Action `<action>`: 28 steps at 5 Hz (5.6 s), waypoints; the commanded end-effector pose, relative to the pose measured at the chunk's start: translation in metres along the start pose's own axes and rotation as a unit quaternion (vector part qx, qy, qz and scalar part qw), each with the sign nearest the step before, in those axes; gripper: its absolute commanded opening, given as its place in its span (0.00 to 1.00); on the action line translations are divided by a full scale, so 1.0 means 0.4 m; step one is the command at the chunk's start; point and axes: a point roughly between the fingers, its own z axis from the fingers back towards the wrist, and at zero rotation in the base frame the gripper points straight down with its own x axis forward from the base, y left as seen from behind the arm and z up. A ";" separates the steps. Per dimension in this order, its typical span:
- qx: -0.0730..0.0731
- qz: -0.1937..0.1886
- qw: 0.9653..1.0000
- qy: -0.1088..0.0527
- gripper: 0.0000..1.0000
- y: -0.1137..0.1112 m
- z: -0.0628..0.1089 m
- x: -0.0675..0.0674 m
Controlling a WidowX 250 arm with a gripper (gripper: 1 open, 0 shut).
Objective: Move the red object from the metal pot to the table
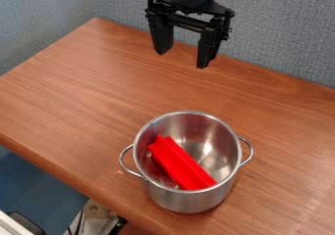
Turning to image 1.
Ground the white black object at corner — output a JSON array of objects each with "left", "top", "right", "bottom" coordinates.
[{"left": 0, "top": 211, "right": 45, "bottom": 235}]

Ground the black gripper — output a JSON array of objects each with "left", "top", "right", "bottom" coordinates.
[{"left": 145, "top": 0, "right": 235, "bottom": 69}]

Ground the red plastic block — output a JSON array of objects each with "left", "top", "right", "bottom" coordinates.
[{"left": 148, "top": 135, "right": 217, "bottom": 190}]

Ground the metal table leg bracket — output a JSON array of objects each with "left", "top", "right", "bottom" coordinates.
[{"left": 62, "top": 199, "right": 125, "bottom": 235}]

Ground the stainless steel pot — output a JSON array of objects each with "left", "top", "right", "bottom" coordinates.
[{"left": 121, "top": 111, "right": 253, "bottom": 213}]

